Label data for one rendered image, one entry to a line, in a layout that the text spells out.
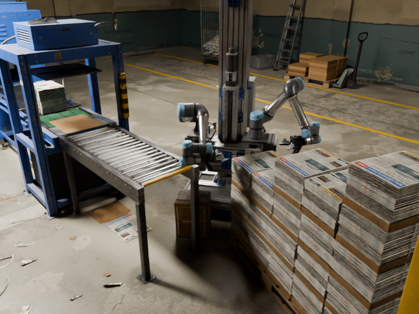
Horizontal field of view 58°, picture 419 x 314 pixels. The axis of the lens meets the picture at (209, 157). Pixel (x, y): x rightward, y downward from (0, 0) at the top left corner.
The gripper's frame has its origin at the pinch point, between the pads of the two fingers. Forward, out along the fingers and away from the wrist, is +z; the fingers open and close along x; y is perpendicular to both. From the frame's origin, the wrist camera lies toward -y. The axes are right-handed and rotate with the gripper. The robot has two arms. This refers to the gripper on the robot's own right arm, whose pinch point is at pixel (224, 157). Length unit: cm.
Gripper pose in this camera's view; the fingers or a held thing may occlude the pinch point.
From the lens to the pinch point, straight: 291.3
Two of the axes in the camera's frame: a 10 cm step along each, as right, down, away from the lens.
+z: 9.3, -1.6, 3.4
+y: 0.0, -9.1, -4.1
